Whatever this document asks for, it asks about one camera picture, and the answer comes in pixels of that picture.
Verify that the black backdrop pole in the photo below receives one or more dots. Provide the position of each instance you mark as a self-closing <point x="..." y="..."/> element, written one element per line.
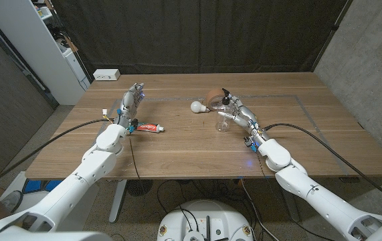
<point x="331" y="33"/>

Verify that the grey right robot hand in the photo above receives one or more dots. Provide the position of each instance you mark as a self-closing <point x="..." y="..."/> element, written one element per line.
<point x="245" y="115"/>

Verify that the white table leg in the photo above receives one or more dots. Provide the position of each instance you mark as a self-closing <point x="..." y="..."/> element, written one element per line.
<point x="117" y="201"/>
<point x="287" y="207"/>

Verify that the brown packing tape roll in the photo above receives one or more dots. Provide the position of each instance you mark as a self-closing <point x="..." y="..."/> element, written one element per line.
<point x="213" y="95"/>

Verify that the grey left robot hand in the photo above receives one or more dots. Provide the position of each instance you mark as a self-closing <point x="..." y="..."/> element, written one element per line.
<point x="128" y="102"/>

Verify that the white robot torso base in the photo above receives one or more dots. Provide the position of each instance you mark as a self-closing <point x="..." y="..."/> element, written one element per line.
<point x="207" y="214"/>

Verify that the red teal toothpaste tube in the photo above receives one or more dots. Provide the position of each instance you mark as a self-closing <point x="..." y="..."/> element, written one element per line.
<point x="150" y="127"/>

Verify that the white storage cabinet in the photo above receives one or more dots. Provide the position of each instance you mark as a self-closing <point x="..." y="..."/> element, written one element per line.
<point x="33" y="43"/>

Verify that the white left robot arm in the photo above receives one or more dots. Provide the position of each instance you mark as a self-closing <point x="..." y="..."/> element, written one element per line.
<point x="73" y="187"/>

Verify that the dark fabric curtain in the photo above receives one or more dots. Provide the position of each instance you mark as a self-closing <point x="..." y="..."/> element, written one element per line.
<point x="194" y="33"/>

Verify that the light wooden table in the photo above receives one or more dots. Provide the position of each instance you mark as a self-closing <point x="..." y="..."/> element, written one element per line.
<point x="177" y="99"/>

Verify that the clear dispenser bottle black pump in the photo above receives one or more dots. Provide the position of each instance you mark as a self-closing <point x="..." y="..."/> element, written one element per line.
<point x="222" y="125"/>

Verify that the white blue mobile base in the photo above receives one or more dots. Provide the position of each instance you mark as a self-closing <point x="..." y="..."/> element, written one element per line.
<point x="43" y="185"/>

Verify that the white power strip box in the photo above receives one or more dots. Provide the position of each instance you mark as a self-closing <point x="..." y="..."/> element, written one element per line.
<point x="106" y="74"/>

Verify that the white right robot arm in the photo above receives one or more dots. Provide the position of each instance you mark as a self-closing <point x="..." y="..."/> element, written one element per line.
<point x="317" y="197"/>

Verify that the white light bulb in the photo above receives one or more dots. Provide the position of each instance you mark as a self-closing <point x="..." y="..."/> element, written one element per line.
<point x="196" y="106"/>

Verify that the black round floor object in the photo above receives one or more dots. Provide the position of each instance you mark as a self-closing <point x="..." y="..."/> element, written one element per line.
<point x="139" y="187"/>

